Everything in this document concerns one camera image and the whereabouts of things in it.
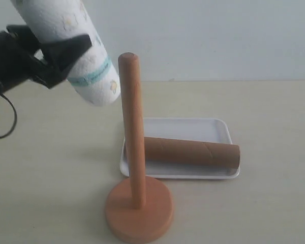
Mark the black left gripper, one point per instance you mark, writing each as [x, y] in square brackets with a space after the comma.
[18, 46]

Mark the printed white paper towel roll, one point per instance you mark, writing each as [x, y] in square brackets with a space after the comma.
[93, 76]

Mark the brown cardboard tube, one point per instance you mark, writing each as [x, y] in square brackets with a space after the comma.
[190, 152]

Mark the wooden paper towel holder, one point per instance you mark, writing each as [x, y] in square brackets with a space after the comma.
[139, 208]

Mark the white rectangular tray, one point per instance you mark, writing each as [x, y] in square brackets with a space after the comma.
[197, 129]

